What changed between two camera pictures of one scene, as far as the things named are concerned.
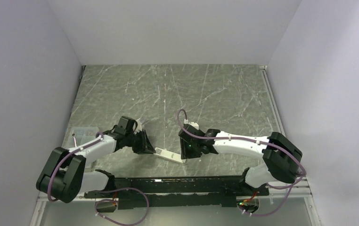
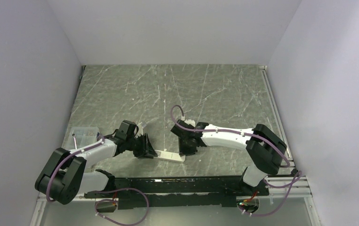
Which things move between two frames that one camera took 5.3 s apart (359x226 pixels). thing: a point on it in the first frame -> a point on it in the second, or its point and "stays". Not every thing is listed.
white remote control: x=169 y=155 stays
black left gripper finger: x=140 y=149 -> x=147 y=156
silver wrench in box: x=73 y=135 stays
